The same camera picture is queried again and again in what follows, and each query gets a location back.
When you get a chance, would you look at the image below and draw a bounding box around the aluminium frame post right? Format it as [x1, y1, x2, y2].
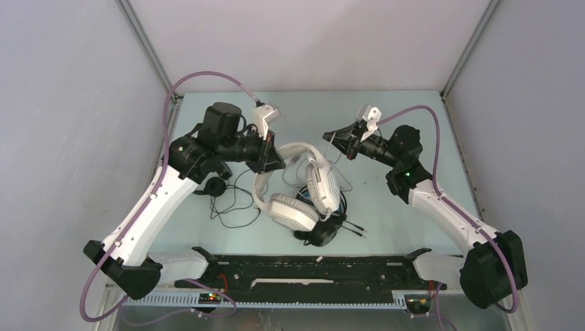
[441, 0, 502, 101]

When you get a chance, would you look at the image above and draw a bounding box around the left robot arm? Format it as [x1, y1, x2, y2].
[83, 102, 284, 300]

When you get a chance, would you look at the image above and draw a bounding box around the small black on-ear headphones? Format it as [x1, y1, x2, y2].
[192, 176, 230, 197]

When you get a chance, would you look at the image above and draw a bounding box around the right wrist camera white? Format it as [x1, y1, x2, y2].
[357, 104, 381, 141]

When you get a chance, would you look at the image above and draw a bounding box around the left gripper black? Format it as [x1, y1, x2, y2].
[218, 125, 286, 174]

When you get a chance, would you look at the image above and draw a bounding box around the thin black headphone cable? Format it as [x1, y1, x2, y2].
[209, 169, 270, 230]

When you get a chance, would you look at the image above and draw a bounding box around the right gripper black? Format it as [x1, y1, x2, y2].
[323, 121, 399, 169]

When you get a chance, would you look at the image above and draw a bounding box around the black and blue gaming headset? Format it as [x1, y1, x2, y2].
[292, 192, 347, 247]

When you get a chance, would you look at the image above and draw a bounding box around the white over-ear headphones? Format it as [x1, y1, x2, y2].
[252, 141, 342, 232]

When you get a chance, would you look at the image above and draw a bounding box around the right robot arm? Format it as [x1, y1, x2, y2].
[322, 122, 528, 313]

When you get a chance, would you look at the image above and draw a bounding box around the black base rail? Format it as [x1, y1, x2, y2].
[196, 255, 437, 305]

